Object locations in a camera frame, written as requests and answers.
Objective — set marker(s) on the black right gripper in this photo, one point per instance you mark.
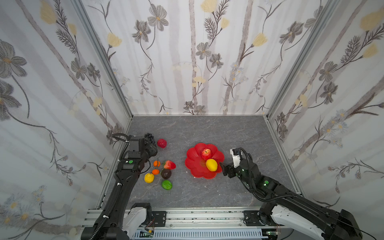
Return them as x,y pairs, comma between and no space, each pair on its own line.
229,170

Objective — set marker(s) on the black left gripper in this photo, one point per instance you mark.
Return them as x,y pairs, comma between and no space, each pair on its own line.
150,142

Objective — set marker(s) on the yellow lemon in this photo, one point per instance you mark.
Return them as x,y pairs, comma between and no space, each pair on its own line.
211,165
149,178

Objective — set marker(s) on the red apple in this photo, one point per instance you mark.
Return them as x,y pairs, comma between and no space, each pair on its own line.
206,154

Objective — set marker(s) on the red flower-shaped plate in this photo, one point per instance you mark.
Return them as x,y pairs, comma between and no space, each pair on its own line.
196,163

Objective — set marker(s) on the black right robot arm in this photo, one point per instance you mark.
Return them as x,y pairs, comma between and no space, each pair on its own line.
284,207

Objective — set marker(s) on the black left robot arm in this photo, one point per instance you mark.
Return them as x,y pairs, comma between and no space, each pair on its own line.
109,225

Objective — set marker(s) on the dark red wrinkled fruit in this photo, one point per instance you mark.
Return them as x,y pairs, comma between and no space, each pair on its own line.
162,143

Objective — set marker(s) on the black grape bunch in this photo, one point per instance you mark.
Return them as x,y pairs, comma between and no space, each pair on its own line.
149,138

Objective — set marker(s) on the orange tangerine upper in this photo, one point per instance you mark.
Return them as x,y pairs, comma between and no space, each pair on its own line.
157,164

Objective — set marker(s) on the orange tangerine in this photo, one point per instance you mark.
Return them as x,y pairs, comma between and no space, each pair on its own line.
155,171
157,164

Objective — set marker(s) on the orange tangerine lower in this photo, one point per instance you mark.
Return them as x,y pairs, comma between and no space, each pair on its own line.
155,171

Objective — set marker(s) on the red strawberry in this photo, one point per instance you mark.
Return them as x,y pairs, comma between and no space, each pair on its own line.
169,165

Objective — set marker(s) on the dark brown avocado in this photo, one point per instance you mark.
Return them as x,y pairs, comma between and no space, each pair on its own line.
166,174

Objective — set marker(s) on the green lime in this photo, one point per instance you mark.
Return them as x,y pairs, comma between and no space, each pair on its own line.
167,185

